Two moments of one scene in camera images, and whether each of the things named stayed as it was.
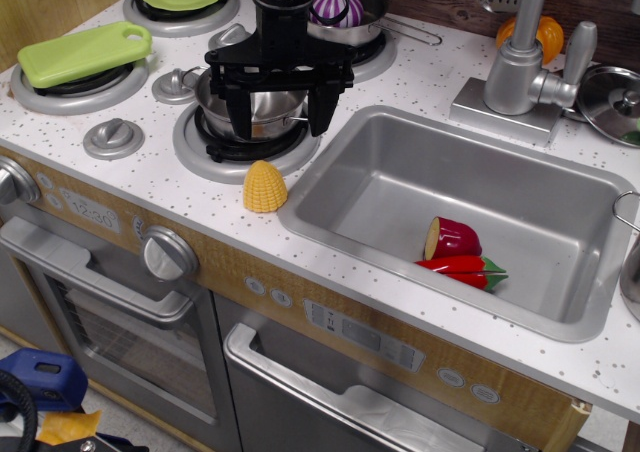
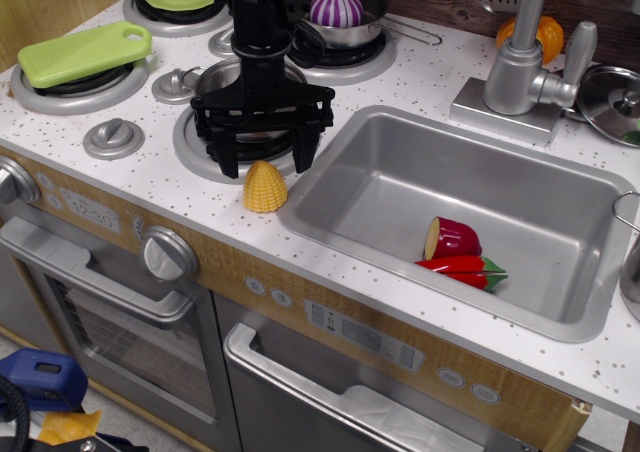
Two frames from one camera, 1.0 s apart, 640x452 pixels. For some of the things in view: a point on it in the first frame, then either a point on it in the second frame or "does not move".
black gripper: x=281 y=55 → x=262 y=100
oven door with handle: x=155 y=345 does not move
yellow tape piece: x=62 y=427 does not move
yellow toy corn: x=264 y=189 does not move
